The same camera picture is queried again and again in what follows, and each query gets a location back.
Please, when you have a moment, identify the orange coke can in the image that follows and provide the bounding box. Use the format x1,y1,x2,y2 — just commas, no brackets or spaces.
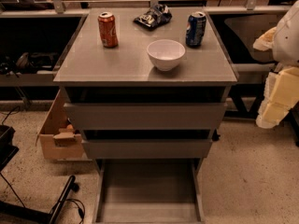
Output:
98,11,119,48

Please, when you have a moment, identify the open bottom drawer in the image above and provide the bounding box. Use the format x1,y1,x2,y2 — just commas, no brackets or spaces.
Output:
93,160,206,224

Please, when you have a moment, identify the grey drawer cabinet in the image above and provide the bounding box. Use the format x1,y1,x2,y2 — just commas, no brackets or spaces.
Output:
53,7,239,224

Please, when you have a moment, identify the cardboard box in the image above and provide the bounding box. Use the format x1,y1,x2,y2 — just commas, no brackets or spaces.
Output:
38,92,85,160

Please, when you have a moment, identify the black chair base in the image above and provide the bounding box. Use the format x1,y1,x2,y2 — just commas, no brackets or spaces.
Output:
0,124,86,224

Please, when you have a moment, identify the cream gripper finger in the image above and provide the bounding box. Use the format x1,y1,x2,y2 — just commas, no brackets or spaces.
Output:
253,27,277,51

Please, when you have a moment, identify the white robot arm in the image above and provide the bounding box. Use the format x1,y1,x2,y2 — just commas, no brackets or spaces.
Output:
253,1,299,129

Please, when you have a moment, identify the blue pepsi can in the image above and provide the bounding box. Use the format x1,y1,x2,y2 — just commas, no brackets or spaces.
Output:
185,11,206,47

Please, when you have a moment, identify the middle drawer front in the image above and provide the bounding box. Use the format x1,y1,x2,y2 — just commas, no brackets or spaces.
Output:
82,139,212,160

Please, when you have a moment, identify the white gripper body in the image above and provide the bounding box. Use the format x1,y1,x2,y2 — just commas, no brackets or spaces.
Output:
256,66,299,129

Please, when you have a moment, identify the crumpled chip bag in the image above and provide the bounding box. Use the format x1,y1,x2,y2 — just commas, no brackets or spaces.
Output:
134,4,172,30

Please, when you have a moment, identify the white bowl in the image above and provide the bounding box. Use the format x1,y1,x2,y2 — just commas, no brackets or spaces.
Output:
147,39,186,71

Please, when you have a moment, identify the top drawer front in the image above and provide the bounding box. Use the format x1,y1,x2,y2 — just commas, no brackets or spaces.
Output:
64,103,226,130

